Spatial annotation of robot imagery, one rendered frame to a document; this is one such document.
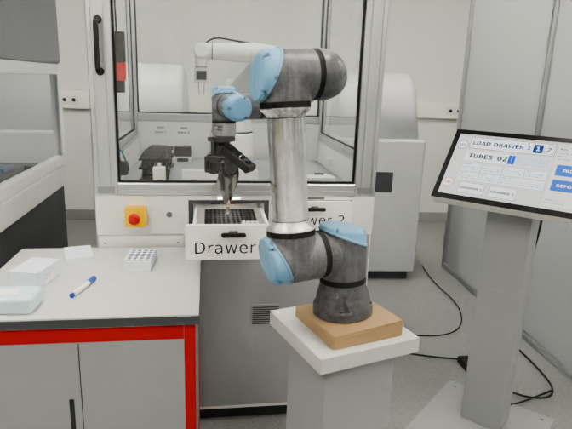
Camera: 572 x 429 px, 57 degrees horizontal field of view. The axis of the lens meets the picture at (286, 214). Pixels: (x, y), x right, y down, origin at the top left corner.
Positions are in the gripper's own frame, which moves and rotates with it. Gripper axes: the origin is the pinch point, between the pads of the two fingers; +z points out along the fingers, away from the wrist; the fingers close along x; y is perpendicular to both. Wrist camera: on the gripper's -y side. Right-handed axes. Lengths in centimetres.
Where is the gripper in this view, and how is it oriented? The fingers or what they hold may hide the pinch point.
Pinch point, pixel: (229, 199)
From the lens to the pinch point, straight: 170.9
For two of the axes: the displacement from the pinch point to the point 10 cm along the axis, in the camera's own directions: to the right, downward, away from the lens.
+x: -4.9, 2.1, -8.4
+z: -0.3, 9.7, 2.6
